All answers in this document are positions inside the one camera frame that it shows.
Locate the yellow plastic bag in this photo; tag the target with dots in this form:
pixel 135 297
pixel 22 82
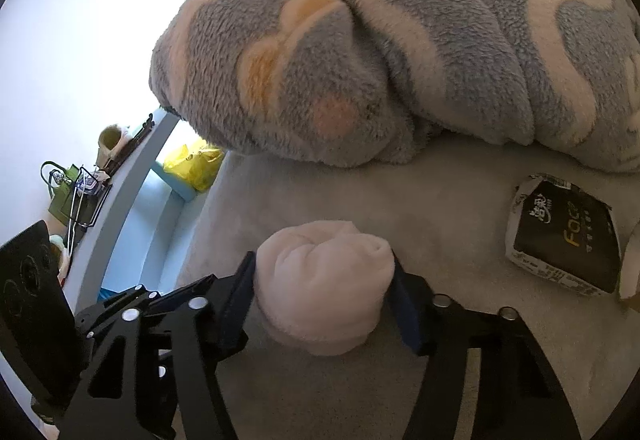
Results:
pixel 192 167

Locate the light grey quilt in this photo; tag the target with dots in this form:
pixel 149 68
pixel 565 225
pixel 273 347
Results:
pixel 475 320

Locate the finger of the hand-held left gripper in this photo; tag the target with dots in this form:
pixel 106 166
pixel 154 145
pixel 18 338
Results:
pixel 160 297

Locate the green tote bag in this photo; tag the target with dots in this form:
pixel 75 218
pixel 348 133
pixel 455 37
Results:
pixel 60 200

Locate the grey patterned fleece blanket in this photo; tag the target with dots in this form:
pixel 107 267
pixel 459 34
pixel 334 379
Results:
pixel 380 50

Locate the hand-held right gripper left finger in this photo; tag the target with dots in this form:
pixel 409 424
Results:
pixel 242 290

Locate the green plush cup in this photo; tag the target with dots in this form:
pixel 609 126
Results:
pixel 111 140

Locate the white table with blue legs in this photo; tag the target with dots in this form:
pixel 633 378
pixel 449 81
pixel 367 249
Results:
pixel 135 185

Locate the black tissue pack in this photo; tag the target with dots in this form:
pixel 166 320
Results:
pixel 565 235

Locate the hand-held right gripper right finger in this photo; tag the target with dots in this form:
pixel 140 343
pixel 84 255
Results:
pixel 400 292

